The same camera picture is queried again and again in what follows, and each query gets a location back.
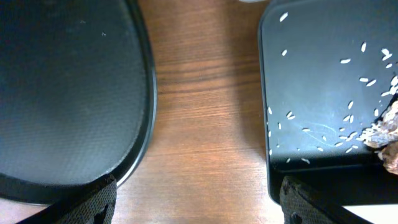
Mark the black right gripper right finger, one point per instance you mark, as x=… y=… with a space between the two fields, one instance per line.
x=302 y=204

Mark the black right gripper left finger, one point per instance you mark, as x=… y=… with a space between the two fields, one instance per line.
x=94 y=203

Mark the food scraps pile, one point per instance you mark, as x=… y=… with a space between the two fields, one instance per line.
x=383 y=136

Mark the round black tray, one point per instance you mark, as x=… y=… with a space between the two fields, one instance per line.
x=78 y=95

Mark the black rectangular tray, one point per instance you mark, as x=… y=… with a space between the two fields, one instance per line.
x=326 y=70

